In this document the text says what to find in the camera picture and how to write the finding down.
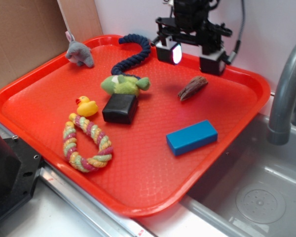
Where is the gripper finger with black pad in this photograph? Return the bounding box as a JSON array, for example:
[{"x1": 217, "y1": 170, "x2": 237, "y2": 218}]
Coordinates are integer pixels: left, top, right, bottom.
[{"x1": 199, "y1": 48, "x2": 231, "y2": 76}]

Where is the gripper finger lit pad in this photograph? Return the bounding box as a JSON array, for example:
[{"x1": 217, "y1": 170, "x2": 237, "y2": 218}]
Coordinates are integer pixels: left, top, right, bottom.
[{"x1": 155, "y1": 36, "x2": 182, "y2": 65}]

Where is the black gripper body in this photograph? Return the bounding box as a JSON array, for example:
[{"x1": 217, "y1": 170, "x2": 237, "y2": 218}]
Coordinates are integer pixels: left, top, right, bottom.
[{"x1": 152, "y1": 0, "x2": 232, "y2": 55}]

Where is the brown wood chip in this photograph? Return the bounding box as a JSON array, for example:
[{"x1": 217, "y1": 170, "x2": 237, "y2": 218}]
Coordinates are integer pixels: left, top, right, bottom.
[{"x1": 178, "y1": 76, "x2": 208, "y2": 101}]

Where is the green plush fish toy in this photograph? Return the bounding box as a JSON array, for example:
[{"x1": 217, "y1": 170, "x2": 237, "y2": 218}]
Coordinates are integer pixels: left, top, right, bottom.
[{"x1": 101, "y1": 75, "x2": 151, "y2": 97}]

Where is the blue rectangular block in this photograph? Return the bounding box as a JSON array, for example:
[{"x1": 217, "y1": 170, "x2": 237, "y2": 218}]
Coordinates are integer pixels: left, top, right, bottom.
[{"x1": 166, "y1": 120, "x2": 218, "y2": 156}]

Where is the black cube block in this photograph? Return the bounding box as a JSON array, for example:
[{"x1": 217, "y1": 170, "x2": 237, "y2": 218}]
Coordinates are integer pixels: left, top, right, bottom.
[{"x1": 102, "y1": 93, "x2": 138, "y2": 124}]

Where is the grey toy faucet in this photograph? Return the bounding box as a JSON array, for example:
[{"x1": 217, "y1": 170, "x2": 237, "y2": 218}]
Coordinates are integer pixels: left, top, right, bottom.
[{"x1": 267, "y1": 45, "x2": 296, "y2": 145}]

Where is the red plastic tray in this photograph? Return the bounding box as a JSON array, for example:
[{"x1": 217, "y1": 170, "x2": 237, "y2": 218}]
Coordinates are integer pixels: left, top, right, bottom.
[{"x1": 0, "y1": 35, "x2": 270, "y2": 217}]

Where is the grey plush mouse toy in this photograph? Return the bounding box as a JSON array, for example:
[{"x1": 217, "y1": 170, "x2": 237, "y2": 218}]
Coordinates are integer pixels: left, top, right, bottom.
[{"x1": 65, "y1": 31, "x2": 94, "y2": 68}]

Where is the yellow rubber duck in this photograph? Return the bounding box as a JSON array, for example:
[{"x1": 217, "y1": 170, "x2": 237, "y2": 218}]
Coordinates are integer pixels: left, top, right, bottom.
[{"x1": 75, "y1": 96, "x2": 98, "y2": 117}]

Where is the grey toy sink basin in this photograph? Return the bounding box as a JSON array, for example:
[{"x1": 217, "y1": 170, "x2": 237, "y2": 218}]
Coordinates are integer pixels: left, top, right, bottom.
[{"x1": 182, "y1": 115, "x2": 296, "y2": 237}]

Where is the brown cardboard panel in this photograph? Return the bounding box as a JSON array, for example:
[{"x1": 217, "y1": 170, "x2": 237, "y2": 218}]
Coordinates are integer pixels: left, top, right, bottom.
[{"x1": 0, "y1": 0, "x2": 103, "y2": 89}]

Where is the braided grey cable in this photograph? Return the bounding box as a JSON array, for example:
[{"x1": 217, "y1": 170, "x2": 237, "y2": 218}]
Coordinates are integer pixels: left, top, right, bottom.
[{"x1": 226, "y1": 0, "x2": 245, "y2": 65}]

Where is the navy blue rope toy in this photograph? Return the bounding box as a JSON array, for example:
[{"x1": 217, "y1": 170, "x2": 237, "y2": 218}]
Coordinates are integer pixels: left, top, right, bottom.
[{"x1": 111, "y1": 34, "x2": 151, "y2": 80}]

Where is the multicolour rope ring toy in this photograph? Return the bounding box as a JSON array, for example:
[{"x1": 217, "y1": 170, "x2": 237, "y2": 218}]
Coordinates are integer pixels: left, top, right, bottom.
[{"x1": 63, "y1": 113, "x2": 113, "y2": 173}]

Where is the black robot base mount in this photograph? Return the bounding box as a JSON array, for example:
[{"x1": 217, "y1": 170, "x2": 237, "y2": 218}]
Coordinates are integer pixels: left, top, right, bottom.
[{"x1": 0, "y1": 135, "x2": 42, "y2": 222}]

